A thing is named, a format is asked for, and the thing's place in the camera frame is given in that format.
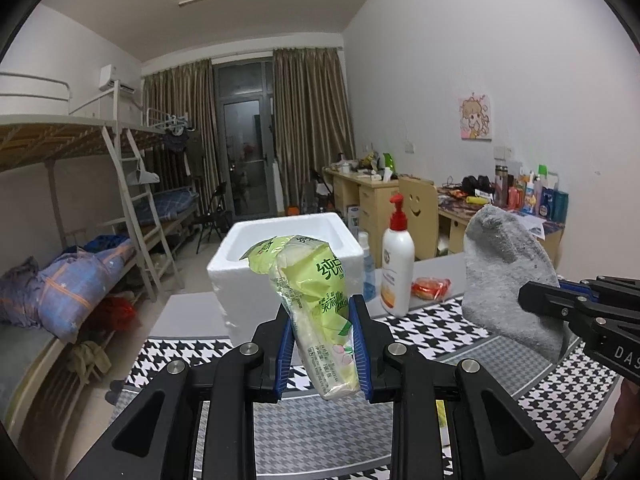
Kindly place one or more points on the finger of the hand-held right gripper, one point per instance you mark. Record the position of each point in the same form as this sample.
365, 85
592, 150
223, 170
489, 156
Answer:
615, 286
545, 297

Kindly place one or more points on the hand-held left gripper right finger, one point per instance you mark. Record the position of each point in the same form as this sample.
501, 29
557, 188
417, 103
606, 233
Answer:
361, 355

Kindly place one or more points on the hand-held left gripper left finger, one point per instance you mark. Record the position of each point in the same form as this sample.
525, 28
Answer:
286, 355

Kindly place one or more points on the grey sock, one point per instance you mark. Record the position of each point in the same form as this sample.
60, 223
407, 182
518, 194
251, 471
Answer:
500, 270

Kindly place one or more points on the green tissue packet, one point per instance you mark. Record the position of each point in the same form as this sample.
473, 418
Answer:
310, 300

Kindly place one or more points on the white foam box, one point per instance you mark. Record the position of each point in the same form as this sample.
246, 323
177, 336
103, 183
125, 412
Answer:
235, 280

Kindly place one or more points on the person's right forearm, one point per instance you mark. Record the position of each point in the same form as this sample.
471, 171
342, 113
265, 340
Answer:
627, 410

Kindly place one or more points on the clear spray bottle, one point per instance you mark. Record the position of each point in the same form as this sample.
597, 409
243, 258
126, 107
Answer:
369, 280

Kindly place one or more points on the white papers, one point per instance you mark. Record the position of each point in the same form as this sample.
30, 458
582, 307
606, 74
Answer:
532, 222

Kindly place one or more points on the houndstooth table mat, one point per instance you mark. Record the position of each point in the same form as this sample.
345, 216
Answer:
550, 410

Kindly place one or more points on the white lotion pump bottle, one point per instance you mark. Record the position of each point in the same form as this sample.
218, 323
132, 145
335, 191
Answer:
397, 270

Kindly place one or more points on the red snack packet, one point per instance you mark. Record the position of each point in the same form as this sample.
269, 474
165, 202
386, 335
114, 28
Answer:
430, 288

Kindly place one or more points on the row of toiletry bottles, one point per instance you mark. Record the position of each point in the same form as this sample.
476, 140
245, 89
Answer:
545, 200

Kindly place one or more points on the wooden desk with printed cover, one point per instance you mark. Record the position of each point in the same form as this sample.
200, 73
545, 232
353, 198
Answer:
452, 230

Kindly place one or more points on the yellow tube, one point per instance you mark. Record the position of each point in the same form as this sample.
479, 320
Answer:
475, 200

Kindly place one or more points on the black headphones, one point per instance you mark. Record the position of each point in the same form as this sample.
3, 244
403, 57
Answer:
477, 184

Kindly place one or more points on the white carton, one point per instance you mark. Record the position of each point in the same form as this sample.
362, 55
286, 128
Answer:
353, 215

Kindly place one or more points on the wooden smiley chair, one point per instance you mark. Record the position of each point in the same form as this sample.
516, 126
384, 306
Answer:
425, 200

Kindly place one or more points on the plain wooden desk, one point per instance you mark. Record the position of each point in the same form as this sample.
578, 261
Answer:
350, 195

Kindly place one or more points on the black folding chair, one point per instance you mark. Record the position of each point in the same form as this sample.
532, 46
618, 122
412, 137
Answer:
220, 197

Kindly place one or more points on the red bag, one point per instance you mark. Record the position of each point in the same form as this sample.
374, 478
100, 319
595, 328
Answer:
120, 312

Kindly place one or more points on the blue checked mattress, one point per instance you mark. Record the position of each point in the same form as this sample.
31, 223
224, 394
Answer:
170, 205

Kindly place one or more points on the green plastic container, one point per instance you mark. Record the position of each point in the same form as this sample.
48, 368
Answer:
388, 162

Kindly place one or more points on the yellowish crumpled cloth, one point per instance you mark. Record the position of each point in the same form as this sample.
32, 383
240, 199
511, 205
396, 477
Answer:
90, 360

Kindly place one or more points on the blue plaid quilt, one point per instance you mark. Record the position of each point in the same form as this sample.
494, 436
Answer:
85, 285

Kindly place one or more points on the white bed ladder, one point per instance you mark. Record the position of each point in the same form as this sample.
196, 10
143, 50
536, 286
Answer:
128, 210

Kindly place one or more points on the blue crumpled cloth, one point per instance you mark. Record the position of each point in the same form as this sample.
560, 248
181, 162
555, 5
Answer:
102, 242

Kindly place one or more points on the brown curtain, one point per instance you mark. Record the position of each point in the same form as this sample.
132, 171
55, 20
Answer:
200, 125
310, 135

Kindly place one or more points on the glass balcony door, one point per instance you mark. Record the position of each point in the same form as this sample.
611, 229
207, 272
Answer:
240, 135

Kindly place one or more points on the white hanging pouch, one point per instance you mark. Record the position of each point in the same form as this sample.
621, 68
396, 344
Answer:
142, 175

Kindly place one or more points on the dark hanging clothes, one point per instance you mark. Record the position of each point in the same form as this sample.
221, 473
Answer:
176, 141

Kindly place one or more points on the metal bunk bed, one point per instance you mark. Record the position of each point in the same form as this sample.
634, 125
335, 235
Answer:
50, 125
145, 135

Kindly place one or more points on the white air conditioner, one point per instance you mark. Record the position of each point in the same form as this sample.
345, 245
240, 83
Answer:
110, 77

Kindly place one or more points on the cartoon wall poster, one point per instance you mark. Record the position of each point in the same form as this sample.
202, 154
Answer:
475, 115

